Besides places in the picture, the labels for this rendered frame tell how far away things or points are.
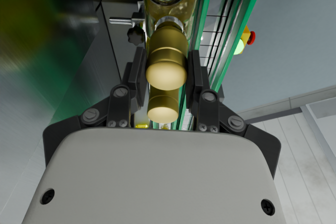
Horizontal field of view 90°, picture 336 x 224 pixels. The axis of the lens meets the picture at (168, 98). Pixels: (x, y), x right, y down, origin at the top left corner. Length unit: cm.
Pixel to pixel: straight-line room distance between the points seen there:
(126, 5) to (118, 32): 7
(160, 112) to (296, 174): 258
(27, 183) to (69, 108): 11
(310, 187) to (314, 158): 33
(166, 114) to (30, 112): 13
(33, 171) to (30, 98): 10
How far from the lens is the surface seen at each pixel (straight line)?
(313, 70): 116
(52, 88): 22
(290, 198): 267
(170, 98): 17
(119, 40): 47
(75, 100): 32
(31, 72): 20
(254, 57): 94
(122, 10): 43
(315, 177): 271
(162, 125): 79
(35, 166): 27
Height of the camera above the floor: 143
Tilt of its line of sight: 38 degrees down
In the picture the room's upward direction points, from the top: 177 degrees counter-clockwise
